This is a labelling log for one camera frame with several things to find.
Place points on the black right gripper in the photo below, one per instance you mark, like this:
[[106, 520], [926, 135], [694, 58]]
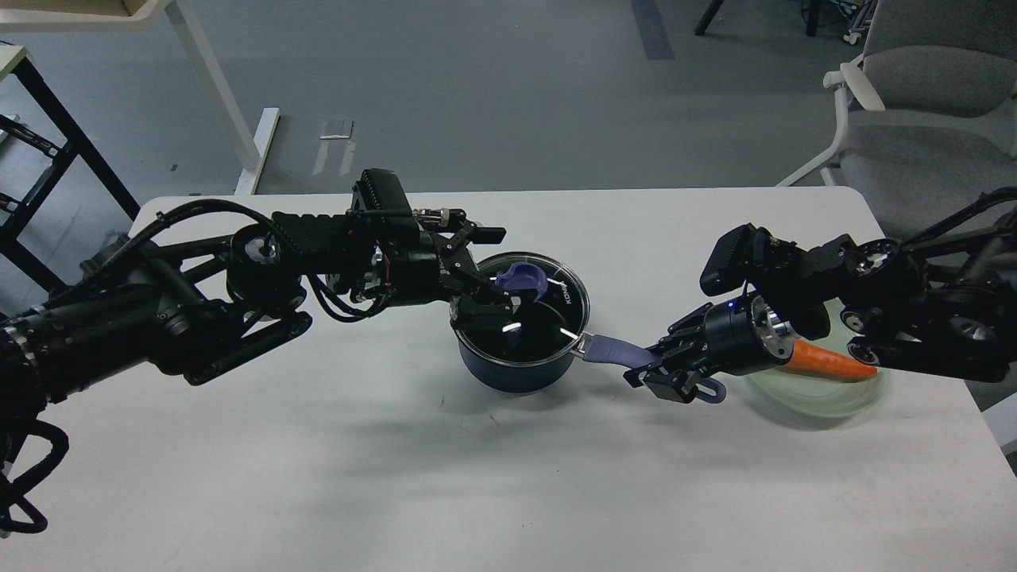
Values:
[[742, 336]]

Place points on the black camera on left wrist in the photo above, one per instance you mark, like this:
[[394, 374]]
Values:
[[379, 190]]

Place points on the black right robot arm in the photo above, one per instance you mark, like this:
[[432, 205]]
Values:
[[941, 302]]

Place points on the blue saucepan with handle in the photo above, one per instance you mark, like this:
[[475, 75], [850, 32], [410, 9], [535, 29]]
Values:
[[527, 380]]

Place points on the pale green plate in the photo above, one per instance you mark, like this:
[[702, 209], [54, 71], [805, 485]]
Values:
[[820, 398]]

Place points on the black metal rack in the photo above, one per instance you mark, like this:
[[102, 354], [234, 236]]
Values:
[[76, 145]]

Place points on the glass pot lid blue knob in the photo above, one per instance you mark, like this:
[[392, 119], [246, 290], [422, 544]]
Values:
[[552, 308]]

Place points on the white desk frame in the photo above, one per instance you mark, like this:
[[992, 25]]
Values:
[[250, 145]]

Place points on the grey white office chair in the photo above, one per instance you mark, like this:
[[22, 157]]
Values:
[[925, 115]]

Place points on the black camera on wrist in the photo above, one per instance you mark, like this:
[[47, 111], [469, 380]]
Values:
[[379, 190], [734, 259]]

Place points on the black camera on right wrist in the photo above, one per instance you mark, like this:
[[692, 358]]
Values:
[[734, 259]]

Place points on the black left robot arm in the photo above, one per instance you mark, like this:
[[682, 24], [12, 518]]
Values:
[[211, 285]]

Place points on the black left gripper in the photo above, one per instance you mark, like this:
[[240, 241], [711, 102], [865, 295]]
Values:
[[413, 274]]

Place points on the orange toy carrot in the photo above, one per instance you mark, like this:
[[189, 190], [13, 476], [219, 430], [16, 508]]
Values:
[[820, 362]]

